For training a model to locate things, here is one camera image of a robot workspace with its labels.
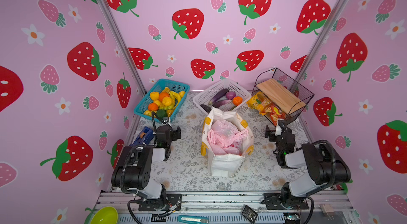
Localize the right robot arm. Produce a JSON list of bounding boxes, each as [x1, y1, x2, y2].
[[261, 120, 351, 210]]

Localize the small purple onion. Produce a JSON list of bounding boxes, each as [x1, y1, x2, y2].
[[225, 91, 236, 100]]

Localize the yellow banana bunch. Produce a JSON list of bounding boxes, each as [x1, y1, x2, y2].
[[163, 87, 182, 110]]

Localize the white plastic basket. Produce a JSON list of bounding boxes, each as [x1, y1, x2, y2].
[[193, 79, 251, 114]]

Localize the black electronic module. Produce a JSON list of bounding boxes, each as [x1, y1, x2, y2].
[[241, 204, 258, 224]]

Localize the small tangerine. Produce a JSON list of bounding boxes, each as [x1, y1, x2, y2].
[[148, 103, 159, 112]]

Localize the pink plastic grocery bag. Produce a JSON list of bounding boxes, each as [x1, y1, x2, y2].
[[207, 120, 249, 156]]

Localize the black wire mesh shelf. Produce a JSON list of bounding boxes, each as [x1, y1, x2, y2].
[[252, 68, 314, 124]]

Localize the white canvas tote bag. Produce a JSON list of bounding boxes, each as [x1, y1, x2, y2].
[[201, 107, 254, 177]]

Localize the yellow snack bag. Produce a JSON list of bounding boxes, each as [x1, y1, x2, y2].
[[247, 91, 271, 113]]

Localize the teal plastic basket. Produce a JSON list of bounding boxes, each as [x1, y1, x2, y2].
[[134, 79, 190, 120]]

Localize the blue tape dispenser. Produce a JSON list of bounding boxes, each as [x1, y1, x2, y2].
[[131, 126, 155, 146]]

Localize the orange fruit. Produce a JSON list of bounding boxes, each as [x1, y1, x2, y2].
[[159, 91, 170, 102]]

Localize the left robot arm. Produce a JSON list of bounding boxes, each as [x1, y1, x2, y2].
[[111, 124, 182, 214]]

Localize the green plastic bowl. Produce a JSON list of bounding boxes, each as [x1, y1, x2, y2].
[[90, 207, 118, 224]]

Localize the orange pumpkin toy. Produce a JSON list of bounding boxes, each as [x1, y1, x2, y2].
[[232, 96, 243, 106]]

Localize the red chips bag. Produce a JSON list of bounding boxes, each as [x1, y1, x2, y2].
[[260, 103, 287, 126]]

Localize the long purple eggplant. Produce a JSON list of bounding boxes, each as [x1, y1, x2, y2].
[[210, 89, 229, 103]]

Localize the green lime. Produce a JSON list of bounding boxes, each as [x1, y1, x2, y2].
[[156, 109, 167, 120]]

